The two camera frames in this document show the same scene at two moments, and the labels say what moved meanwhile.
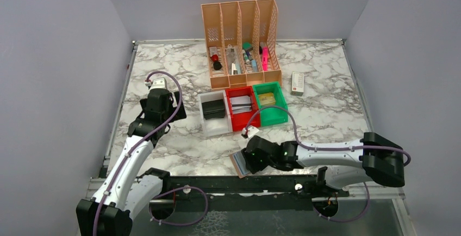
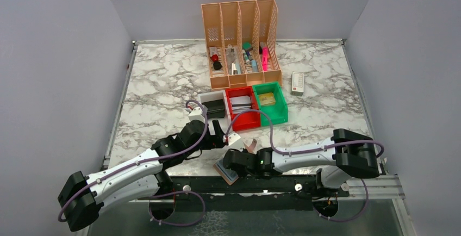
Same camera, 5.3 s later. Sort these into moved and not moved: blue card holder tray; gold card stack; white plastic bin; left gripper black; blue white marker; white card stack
Moved: blue card holder tray; left gripper black
Not moved: blue white marker; gold card stack; white plastic bin; white card stack
